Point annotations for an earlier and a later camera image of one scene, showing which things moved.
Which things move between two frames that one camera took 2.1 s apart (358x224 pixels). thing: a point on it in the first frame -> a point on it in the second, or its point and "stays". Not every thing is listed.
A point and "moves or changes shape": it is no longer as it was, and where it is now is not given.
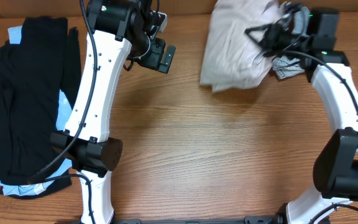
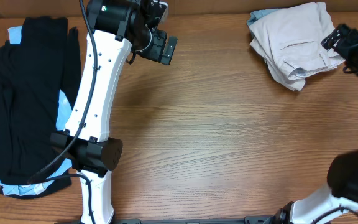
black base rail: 265,219 stays
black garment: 18,107 stays
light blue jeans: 284,66 -> 256,15
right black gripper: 270,41 -> 348,35
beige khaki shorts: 232,60 moves or changes shape
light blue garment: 36,186 stays
